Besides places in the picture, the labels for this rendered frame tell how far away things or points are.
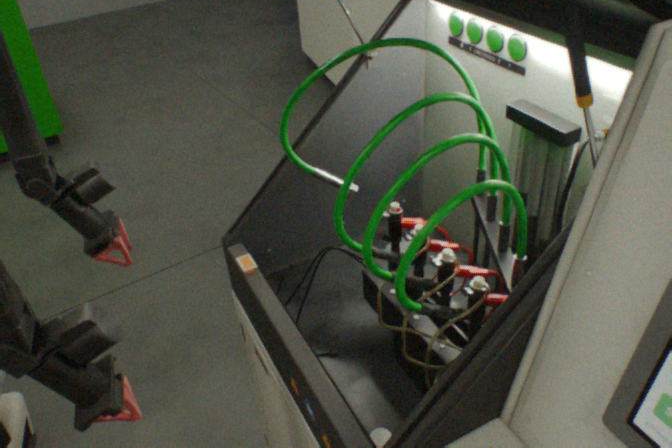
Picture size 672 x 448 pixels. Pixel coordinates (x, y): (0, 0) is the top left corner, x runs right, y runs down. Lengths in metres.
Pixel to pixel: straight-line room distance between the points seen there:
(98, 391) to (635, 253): 0.73
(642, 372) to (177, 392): 1.85
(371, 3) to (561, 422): 3.25
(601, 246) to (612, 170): 0.09
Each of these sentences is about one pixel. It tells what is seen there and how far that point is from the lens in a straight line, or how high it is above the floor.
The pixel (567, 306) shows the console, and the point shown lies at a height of 1.21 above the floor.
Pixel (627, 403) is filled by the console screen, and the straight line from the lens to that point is 0.80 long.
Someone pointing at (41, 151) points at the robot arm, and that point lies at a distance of 1.19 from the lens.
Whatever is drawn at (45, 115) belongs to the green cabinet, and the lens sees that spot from 4.28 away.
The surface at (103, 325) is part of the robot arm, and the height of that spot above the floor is 1.20.
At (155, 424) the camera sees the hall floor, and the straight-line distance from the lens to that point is 2.30.
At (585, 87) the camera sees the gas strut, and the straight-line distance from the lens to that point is 0.73.
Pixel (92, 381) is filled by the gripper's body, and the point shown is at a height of 1.11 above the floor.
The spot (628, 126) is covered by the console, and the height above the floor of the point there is 1.44.
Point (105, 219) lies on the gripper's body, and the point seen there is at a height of 1.10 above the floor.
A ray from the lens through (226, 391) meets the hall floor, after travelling 2.31.
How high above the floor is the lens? 1.76
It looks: 33 degrees down
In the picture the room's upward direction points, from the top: 5 degrees counter-clockwise
